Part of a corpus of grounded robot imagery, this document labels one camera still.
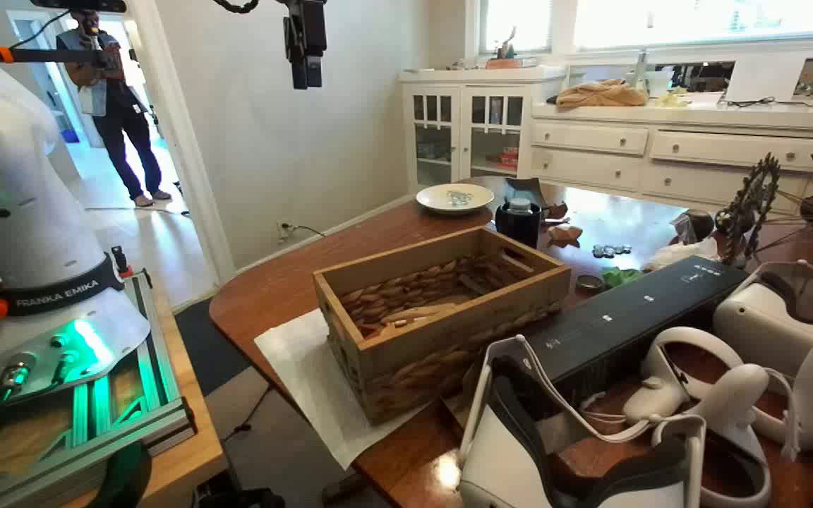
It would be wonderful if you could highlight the dark spiky table decoration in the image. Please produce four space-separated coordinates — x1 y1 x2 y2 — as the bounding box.
711 152 786 266

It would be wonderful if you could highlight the white VR controller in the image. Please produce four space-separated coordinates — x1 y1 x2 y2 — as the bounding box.
622 325 749 425
655 363 775 508

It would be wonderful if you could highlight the small brown table object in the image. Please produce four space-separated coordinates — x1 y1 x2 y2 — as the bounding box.
546 222 584 251

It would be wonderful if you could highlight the white drawer sideboard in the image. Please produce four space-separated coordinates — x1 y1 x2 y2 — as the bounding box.
528 100 813 214

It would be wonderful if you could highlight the black cup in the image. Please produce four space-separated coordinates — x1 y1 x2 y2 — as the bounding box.
494 197 549 251

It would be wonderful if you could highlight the woven wooden basket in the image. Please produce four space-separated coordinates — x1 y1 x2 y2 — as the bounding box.
310 222 574 425

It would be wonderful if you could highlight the small green item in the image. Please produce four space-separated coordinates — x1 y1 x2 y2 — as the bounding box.
602 266 643 287

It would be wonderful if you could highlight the white glass-door cabinet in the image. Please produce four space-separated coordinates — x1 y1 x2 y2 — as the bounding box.
401 64 571 191

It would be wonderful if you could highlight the long black box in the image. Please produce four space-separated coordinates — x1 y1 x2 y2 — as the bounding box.
518 255 753 393

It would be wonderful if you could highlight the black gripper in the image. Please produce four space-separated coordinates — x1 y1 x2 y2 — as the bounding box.
279 0 331 94

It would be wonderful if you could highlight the brown bread basket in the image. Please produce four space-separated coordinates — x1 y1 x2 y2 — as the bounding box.
553 81 653 112

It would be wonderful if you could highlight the white VR headset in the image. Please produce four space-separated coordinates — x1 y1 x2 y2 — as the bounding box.
711 263 813 454
457 334 701 508

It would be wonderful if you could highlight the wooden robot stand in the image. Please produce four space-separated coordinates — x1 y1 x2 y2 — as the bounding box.
0 279 233 508

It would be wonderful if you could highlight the dark rectangular tray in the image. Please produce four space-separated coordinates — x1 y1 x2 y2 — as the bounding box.
504 171 552 197

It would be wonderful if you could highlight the white placemat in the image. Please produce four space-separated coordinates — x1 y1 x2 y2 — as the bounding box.
252 308 430 472

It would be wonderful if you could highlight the white patterned plate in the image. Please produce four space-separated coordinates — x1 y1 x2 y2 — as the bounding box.
413 180 498 217

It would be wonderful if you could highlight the person in dark trousers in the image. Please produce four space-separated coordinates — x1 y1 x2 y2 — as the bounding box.
55 6 176 210

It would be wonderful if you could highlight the green aluminium robot mount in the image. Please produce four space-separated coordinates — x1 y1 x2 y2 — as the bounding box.
0 272 193 508

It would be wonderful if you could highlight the small pile of coins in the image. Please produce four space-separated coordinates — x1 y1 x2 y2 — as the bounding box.
591 243 635 263

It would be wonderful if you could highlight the small standing photo frame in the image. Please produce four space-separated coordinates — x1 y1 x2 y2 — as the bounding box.
792 54 813 101

